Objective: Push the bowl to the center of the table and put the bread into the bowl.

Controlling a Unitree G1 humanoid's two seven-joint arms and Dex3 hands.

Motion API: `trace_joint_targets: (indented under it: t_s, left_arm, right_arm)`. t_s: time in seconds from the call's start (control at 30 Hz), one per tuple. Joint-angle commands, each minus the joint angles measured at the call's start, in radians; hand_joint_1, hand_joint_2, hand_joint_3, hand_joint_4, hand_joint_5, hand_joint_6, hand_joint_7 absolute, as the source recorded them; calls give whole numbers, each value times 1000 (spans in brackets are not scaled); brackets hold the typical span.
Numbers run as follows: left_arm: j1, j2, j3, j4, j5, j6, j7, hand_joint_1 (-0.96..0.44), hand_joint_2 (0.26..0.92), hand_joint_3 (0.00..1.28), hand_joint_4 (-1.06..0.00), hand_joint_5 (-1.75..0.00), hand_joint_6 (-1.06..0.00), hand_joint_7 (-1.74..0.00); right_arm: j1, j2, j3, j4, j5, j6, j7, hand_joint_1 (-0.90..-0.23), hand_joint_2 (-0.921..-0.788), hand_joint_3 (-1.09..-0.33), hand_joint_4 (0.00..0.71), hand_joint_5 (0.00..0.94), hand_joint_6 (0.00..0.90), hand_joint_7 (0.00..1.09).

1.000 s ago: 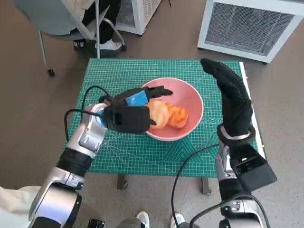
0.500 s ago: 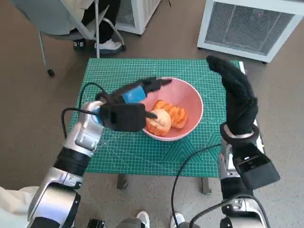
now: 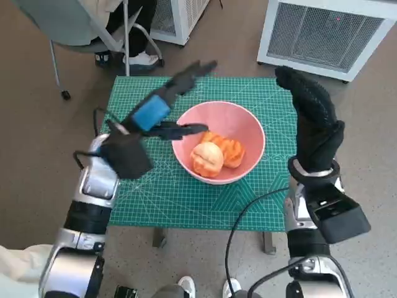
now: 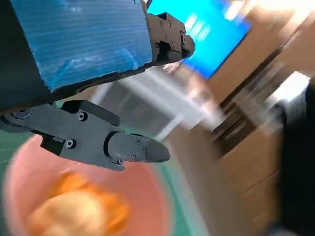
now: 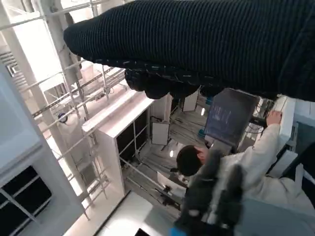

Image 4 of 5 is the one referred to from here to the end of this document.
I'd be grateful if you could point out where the right robot hand, black glove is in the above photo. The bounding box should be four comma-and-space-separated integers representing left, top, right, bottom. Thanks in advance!
278, 83, 315, 236

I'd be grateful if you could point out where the brown cardboard box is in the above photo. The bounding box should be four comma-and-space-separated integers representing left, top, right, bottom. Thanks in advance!
177, 0, 315, 236

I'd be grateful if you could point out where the blue screen monitor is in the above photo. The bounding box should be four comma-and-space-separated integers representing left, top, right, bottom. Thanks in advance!
146, 0, 253, 79

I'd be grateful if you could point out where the person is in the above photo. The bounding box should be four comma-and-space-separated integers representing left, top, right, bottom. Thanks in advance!
163, 59, 217, 116

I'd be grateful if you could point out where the large white mesh cabinet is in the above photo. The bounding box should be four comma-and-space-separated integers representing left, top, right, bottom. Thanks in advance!
91, 68, 210, 142

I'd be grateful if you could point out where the rectangular toasted bread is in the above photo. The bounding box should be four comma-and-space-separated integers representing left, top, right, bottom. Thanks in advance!
53, 171, 131, 232

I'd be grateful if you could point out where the green cutting mat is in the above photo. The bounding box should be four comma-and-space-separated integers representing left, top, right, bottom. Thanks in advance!
0, 127, 205, 236

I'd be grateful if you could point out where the bare left robot hand, blue tape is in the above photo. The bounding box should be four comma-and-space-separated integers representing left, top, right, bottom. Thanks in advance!
0, 0, 195, 172

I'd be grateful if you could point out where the round bread bun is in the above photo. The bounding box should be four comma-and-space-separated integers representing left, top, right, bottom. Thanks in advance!
26, 191, 116, 236

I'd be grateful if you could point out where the pink bowl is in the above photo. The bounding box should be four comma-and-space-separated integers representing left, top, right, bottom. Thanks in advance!
2, 134, 173, 236

